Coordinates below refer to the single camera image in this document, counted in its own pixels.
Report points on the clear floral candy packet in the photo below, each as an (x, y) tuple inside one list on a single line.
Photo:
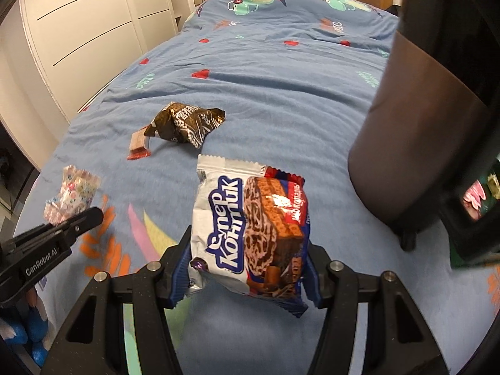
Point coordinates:
[(72, 195)]

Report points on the white and red wafer packet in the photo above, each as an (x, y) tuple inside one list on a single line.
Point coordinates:
[(242, 222)]

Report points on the white wardrobe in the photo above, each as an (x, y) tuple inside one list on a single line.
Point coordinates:
[(90, 27)]

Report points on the small tan and red candy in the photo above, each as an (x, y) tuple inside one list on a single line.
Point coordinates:
[(138, 144)]

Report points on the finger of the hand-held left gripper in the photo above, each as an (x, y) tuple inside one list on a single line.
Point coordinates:
[(84, 220)]

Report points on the pink cartoon packet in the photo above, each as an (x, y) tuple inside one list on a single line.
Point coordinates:
[(474, 203)]

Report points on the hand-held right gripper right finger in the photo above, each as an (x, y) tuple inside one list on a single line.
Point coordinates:
[(312, 281)]

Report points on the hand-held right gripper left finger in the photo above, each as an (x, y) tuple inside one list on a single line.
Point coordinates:
[(179, 277)]

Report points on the black and grey electric kettle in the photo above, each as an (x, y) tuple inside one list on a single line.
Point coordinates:
[(410, 144)]

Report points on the green tray box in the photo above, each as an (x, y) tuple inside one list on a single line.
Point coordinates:
[(468, 250)]

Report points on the brown snack packet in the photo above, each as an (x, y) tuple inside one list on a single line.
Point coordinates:
[(183, 123)]

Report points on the green and gold candy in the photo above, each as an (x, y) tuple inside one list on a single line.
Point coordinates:
[(495, 187)]

